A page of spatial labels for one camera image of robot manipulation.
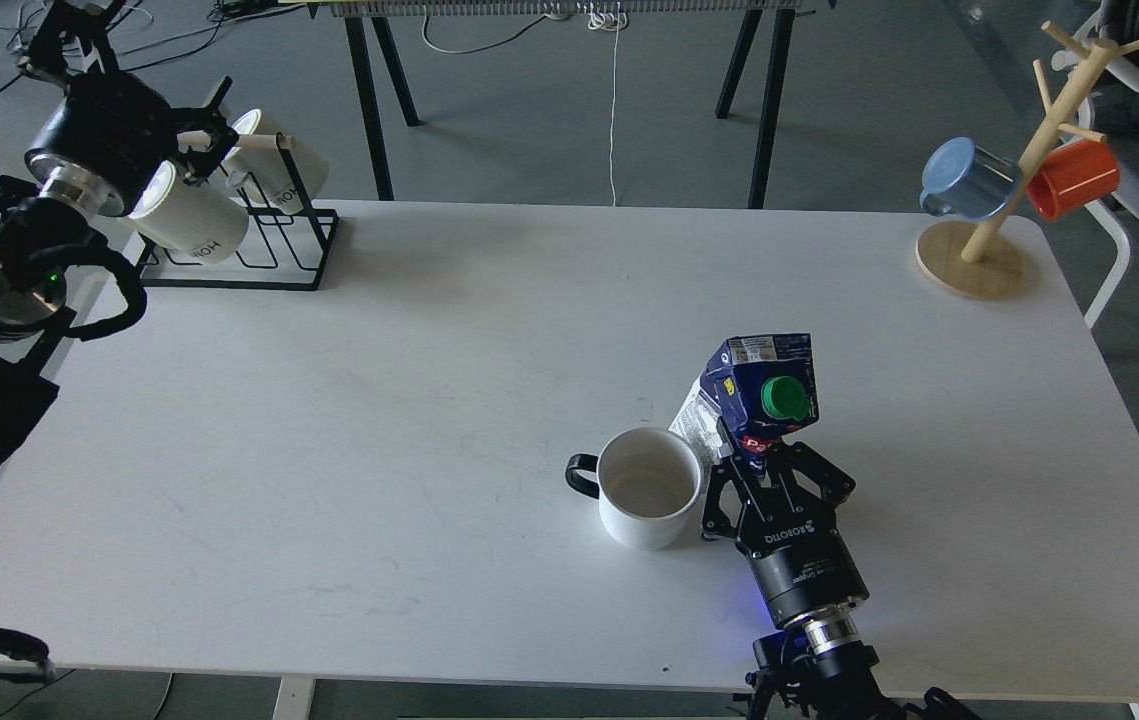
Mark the orange mug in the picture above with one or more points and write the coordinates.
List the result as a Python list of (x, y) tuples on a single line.
[(1072, 176)]

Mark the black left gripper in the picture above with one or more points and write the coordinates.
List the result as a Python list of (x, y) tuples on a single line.
[(120, 130)]

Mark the white mug black handle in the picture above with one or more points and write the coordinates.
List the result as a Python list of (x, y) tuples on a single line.
[(645, 481)]

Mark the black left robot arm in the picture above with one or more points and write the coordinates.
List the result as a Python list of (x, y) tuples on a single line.
[(59, 279)]

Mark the white ribbed mug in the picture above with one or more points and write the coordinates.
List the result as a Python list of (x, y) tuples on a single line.
[(271, 182), (194, 220)]

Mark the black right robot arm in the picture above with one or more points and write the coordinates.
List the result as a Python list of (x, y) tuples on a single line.
[(819, 665)]

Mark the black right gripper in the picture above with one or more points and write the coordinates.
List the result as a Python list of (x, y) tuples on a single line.
[(788, 535)]

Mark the white ribbed mug front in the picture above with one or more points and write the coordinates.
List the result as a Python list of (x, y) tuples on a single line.
[(194, 220)]

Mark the blue white milk carton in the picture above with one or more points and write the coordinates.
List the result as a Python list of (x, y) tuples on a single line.
[(762, 387)]

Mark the wooden mug tree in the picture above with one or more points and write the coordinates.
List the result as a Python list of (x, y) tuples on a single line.
[(974, 259)]

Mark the black trestle table legs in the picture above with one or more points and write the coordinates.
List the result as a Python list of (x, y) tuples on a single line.
[(558, 64)]

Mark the blue mug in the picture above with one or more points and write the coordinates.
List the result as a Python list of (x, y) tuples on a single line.
[(962, 178)]

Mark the black wire mug rack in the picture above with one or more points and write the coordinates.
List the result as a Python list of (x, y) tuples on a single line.
[(279, 252)]

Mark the white ribbed mug rear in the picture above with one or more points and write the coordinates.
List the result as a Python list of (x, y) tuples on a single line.
[(271, 182)]

